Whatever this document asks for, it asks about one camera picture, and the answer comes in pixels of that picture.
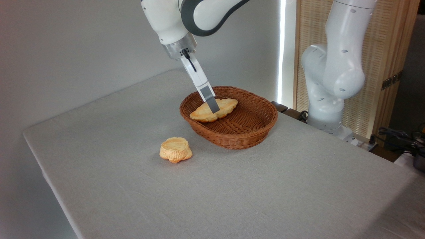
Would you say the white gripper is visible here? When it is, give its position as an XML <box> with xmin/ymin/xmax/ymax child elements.
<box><xmin>180</xmin><ymin>54</ymin><xmax>220</xmax><ymax>114</ymax></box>

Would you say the long braided bread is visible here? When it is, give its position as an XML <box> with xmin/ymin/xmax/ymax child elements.
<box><xmin>190</xmin><ymin>98</ymin><xmax>238</xmax><ymax>123</ymax></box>

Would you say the round orange bread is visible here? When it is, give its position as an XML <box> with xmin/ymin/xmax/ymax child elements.
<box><xmin>159</xmin><ymin>137</ymin><xmax>193</xmax><ymax>164</ymax></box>

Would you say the brown wicker basket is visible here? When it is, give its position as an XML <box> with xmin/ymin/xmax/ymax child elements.
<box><xmin>179</xmin><ymin>86</ymin><xmax>279</xmax><ymax>150</ymax></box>

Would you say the dark brown wooden table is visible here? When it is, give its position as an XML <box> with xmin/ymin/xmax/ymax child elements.
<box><xmin>271</xmin><ymin>101</ymin><xmax>309</xmax><ymax>123</ymax></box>

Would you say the grey tablecloth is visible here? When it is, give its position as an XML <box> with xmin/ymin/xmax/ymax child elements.
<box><xmin>23</xmin><ymin>70</ymin><xmax>425</xmax><ymax>239</ymax></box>

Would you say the black metal hinge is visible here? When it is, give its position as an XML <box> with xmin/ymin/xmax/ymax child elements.
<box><xmin>381</xmin><ymin>71</ymin><xmax>403</xmax><ymax>91</ymax></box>

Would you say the wooden slatted screen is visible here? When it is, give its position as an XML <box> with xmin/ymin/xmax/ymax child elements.
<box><xmin>293</xmin><ymin>0</ymin><xmax>420</xmax><ymax>146</ymax></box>

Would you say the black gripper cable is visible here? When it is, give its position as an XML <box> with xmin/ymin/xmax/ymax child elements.
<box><xmin>182</xmin><ymin>49</ymin><xmax>197</xmax><ymax>72</ymax></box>

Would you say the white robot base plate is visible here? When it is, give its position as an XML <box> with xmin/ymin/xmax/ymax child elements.
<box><xmin>327</xmin><ymin>125</ymin><xmax>378</xmax><ymax>151</ymax></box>

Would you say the black cable bundle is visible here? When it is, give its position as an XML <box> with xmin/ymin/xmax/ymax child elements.
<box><xmin>377</xmin><ymin>126</ymin><xmax>425</xmax><ymax>156</ymax></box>

